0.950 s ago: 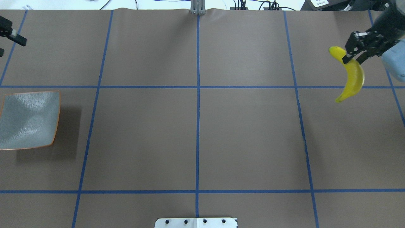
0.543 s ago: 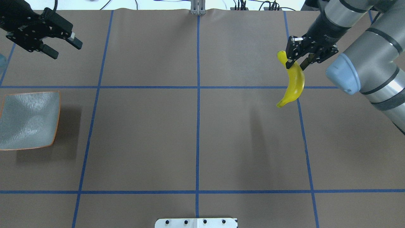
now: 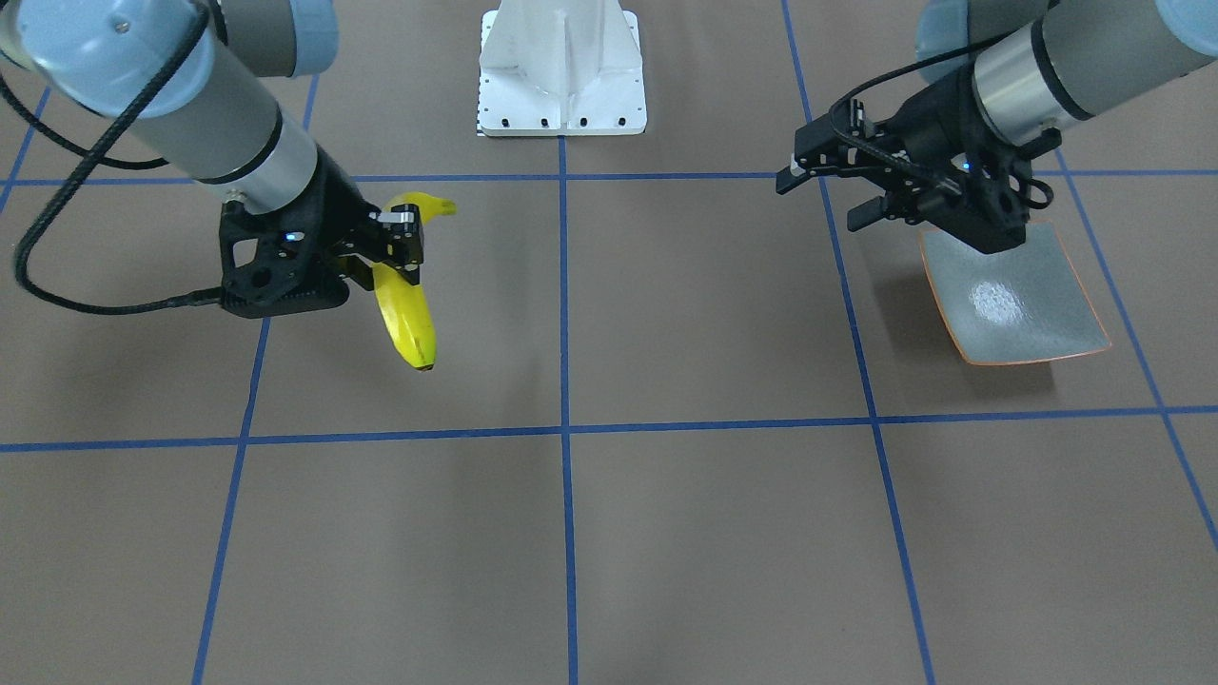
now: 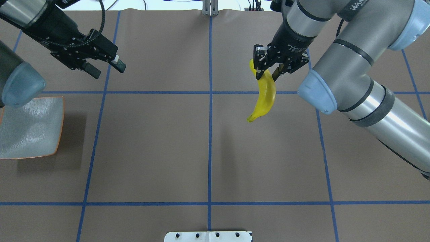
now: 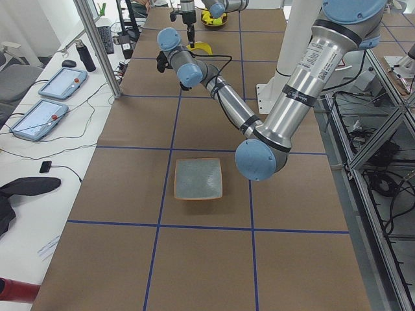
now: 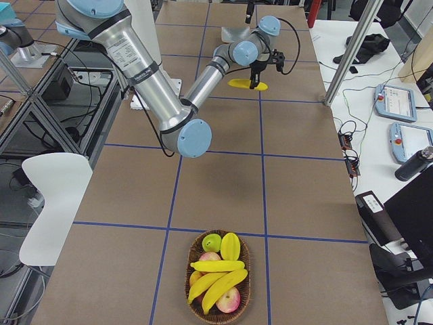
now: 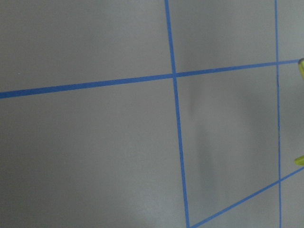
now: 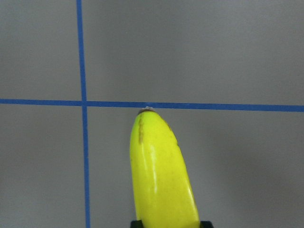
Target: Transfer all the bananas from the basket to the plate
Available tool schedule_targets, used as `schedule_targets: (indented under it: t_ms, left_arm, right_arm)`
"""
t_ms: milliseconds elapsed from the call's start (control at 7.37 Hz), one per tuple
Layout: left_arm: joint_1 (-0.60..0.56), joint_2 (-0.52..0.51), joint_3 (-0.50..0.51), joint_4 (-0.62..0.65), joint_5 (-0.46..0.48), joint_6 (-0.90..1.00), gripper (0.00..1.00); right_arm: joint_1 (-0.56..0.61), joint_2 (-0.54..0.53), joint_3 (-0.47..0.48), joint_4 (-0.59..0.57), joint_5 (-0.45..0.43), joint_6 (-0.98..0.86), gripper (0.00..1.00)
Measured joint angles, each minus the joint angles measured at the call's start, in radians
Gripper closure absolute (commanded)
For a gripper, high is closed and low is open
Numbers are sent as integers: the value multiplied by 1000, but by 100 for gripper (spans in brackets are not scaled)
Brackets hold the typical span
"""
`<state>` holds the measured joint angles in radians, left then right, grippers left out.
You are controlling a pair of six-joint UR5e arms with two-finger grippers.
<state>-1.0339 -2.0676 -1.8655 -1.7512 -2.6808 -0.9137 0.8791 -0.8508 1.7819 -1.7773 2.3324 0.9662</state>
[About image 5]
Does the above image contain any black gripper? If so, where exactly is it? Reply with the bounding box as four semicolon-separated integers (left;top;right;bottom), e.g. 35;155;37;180
182;11;196;48

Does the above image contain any yellow banana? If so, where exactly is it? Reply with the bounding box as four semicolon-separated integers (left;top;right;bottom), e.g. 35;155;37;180
186;41;213;55

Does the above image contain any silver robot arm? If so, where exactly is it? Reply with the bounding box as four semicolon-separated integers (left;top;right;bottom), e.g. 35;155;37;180
177;0;249;48
157;1;386;181

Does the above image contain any woven brown fruit basket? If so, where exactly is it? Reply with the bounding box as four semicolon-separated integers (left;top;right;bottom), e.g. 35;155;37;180
201;10;228;28

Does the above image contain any grey square plate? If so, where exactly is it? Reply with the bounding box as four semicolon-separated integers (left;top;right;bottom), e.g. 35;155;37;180
174;157;223;200

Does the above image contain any black keyboard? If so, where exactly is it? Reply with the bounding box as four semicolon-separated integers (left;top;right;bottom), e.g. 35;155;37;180
97;26;114;54

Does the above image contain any black water bottle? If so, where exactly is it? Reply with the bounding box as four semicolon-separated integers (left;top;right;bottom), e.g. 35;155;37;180
75;39;96;72

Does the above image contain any upper blue teach pendant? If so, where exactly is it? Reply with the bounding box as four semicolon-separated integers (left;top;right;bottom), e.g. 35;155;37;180
38;67;88;100

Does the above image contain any blue teach pendant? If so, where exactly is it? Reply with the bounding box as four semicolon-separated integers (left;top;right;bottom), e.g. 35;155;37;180
9;99;69;141
38;67;88;100

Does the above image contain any lower blue teach pendant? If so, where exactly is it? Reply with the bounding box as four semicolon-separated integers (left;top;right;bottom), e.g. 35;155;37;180
9;99;69;141

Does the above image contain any small black device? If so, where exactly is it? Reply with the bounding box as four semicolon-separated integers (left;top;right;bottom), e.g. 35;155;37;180
39;161;52;174

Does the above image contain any black cloth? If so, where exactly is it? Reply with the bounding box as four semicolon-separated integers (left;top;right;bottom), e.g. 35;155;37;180
1;177;62;235

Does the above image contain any red cylinder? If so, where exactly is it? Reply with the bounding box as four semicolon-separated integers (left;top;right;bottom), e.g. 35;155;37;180
1;278;40;303

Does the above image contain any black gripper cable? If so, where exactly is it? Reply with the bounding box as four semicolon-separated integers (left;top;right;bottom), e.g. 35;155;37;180
191;53;233;130

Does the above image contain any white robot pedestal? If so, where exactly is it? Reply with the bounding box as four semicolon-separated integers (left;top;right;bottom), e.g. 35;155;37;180
256;0;322;115

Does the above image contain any aluminium frame post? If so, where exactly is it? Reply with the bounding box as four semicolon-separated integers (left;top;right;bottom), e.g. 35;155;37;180
73;0;121;99

